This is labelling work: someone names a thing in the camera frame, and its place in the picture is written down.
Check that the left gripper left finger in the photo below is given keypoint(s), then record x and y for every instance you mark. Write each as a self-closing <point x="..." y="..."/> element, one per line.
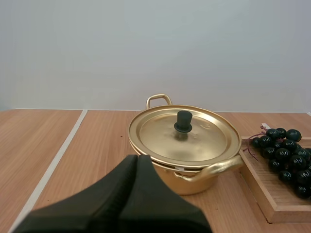
<point x="97" y="194"/>

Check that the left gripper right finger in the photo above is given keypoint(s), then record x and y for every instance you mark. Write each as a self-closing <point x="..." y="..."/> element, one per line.
<point x="155" y="201"/>

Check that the gold lid with black knob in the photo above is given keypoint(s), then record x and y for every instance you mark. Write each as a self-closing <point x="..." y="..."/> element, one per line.
<point x="184" y="140"/>

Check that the shallow wooden tray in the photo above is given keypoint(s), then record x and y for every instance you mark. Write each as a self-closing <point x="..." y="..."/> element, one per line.
<point x="267" y="191"/>

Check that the bunch of dark toy grapes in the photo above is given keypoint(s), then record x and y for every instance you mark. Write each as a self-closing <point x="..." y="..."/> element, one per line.
<point x="286" y="157"/>

